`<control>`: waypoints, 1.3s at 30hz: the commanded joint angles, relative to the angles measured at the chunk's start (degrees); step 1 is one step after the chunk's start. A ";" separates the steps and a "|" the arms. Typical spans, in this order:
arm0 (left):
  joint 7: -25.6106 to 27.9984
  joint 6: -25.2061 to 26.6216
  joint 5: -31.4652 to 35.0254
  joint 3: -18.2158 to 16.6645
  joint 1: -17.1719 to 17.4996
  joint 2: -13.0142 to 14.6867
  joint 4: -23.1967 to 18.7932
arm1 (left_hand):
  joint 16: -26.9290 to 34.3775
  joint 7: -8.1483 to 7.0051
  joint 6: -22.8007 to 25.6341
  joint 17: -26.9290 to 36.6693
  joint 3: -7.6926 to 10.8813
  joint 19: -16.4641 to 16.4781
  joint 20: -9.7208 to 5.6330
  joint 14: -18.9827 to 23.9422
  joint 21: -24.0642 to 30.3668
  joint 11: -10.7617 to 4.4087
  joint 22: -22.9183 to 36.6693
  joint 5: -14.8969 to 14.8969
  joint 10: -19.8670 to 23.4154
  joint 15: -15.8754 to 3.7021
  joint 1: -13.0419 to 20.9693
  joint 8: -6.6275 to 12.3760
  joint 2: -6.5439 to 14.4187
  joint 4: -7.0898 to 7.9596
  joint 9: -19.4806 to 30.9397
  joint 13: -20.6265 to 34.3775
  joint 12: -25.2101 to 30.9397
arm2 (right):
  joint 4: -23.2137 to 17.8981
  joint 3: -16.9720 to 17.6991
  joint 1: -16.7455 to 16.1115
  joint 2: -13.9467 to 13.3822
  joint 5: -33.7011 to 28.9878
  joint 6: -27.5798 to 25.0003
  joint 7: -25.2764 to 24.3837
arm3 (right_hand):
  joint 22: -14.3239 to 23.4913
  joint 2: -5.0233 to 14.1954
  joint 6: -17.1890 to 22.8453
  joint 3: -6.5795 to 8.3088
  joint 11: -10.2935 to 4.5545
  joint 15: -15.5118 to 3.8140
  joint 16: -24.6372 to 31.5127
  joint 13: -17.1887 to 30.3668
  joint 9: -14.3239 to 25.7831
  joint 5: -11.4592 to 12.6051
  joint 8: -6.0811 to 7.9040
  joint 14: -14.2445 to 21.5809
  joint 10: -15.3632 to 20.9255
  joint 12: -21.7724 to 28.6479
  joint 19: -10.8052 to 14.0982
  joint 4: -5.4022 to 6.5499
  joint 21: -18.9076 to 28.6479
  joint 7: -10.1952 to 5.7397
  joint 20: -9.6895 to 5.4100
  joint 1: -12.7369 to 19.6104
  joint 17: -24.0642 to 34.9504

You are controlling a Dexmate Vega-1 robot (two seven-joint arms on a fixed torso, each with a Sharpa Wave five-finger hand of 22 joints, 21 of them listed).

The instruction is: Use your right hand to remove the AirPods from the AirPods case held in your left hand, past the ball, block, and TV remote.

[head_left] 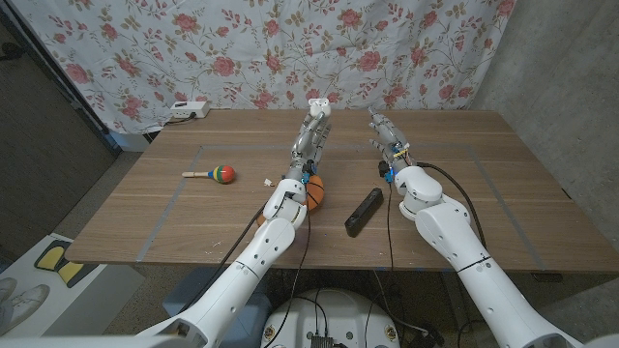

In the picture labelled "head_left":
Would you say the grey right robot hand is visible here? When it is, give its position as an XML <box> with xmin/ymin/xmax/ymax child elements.
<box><xmin>368</xmin><ymin>105</ymin><xmax>418</xmax><ymax>171</ymax></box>

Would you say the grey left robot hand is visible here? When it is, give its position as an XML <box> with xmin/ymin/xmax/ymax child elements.
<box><xmin>284</xmin><ymin>111</ymin><xmax>334</xmax><ymax>184</ymax></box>

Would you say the white AirPods case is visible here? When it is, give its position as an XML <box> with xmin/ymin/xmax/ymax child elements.
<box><xmin>308</xmin><ymin>98</ymin><xmax>332</xmax><ymax>119</ymax></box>

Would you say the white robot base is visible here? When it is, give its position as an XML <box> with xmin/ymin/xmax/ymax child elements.
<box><xmin>263</xmin><ymin>288</ymin><xmax>401</xmax><ymax>348</ymax></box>

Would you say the black TV remote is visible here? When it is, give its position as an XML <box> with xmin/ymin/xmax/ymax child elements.
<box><xmin>343</xmin><ymin>187</ymin><xmax>385</xmax><ymax>239</ymax></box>

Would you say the orange basketball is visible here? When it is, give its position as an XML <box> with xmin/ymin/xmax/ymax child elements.
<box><xmin>305</xmin><ymin>174</ymin><xmax>326</xmax><ymax>213</ymax></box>

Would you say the colourful wooden maraca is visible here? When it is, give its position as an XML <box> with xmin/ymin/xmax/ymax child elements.
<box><xmin>181</xmin><ymin>164</ymin><xmax>237</xmax><ymax>186</ymax></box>

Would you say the floral cloth backdrop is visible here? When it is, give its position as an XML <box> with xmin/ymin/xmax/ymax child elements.
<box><xmin>9</xmin><ymin>0</ymin><xmax>516</xmax><ymax>135</ymax></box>

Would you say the white power strip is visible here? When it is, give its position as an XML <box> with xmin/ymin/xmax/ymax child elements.
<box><xmin>169</xmin><ymin>100</ymin><xmax>212</xmax><ymax>120</ymax></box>

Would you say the grey table leg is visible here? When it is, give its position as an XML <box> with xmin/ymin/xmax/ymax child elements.
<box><xmin>442</xmin><ymin>271</ymin><xmax>464</xmax><ymax>330</ymax></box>

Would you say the black power adapter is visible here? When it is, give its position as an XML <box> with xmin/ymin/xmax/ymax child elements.
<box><xmin>410</xmin><ymin>328</ymin><xmax>446</xmax><ymax>348</ymax></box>

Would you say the dark perforated panel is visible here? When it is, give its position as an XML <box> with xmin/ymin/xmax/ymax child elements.
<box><xmin>0</xmin><ymin>7</ymin><xmax>122</xmax><ymax>257</ymax></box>

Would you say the white shoe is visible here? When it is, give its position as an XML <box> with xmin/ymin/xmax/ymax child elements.
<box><xmin>0</xmin><ymin>283</ymin><xmax>51</xmax><ymax>331</ymax></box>
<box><xmin>0</xmin><ymin>276</ymin><xmax>18</xmax><ymax>304</ymax></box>

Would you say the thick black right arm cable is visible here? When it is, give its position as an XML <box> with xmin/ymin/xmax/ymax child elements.
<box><xmin>416</xmin><ymin>161</ymin><xmax>488</xmax><ymax>248</ymax></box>

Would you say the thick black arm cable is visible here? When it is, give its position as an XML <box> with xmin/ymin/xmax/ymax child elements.
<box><xmin>181</xmin><ymin>205</ymin><xmax>268</xmax><ymax>313</ymax></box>
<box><xmin>416</xmin><ymin>161</ymin><xmax>488</xmax><ymax>248</ymax></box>

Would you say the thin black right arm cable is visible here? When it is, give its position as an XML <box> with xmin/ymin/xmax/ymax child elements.
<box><xmin>363</xmin><ymin>181</ymin><xmax>396</xmax><ymax>348</ymax></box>

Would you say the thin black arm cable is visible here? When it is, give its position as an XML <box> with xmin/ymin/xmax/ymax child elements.
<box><xmin>263</xmin><ymin>192</ymin><xmax>313</xmax><ymax>348</ymax></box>
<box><xmin>363</xmin><ymin>181</ymin><xmax>396</xmax><ymax>348</ymax></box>

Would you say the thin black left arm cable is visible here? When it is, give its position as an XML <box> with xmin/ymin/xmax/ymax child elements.
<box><xmin>263</xmin><ymin>192</ymin><xmax>313</xmax><ymax>348</ymax></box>

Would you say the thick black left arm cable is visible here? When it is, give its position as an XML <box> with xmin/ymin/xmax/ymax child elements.
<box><xmin>181</xmin><ymin>205</ymin><xmax>268</xmax><ymax>313</ymax></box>

